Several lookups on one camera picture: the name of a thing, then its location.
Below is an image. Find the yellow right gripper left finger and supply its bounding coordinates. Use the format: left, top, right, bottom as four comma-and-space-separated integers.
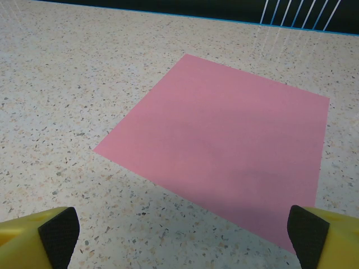
0, 206, 81, 269

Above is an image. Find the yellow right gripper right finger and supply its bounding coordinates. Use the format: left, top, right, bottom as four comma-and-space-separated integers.
286, 205, 359, 269

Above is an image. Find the pink paper sheet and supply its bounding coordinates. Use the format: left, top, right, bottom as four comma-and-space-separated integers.
92, 53, 330, 255

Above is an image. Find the blue table edge border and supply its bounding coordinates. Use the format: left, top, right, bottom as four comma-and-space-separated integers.
30, 0, 359, 36

